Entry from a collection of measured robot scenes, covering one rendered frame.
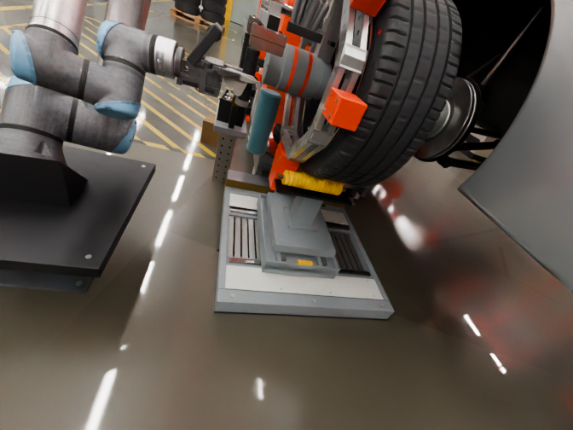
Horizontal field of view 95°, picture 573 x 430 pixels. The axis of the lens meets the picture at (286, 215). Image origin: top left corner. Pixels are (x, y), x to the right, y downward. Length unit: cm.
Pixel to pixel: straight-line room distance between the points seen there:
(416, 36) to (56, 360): 134
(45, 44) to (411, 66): 81
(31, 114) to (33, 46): 37
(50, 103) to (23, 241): 42
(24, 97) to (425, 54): 113
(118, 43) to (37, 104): 40
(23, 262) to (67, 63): 51
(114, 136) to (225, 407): 97
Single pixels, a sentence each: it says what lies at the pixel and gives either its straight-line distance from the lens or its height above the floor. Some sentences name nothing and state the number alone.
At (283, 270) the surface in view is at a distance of 120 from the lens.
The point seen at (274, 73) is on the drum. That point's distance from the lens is 95.
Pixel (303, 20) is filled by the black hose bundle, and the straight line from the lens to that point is 80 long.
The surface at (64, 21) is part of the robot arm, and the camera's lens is 85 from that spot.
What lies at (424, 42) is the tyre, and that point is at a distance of 85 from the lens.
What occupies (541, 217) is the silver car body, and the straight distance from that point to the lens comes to 82.
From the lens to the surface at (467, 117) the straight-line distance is 118.
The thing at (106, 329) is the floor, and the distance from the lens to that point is 114.
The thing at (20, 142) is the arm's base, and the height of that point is 48.
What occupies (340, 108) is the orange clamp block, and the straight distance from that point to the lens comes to 69.
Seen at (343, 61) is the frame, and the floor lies 95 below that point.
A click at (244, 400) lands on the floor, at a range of 105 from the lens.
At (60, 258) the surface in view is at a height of 30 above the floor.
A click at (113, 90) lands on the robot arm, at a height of 73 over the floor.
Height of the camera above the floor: 99
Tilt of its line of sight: 35 degrees down
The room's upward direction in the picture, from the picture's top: 22 degrees clockwise
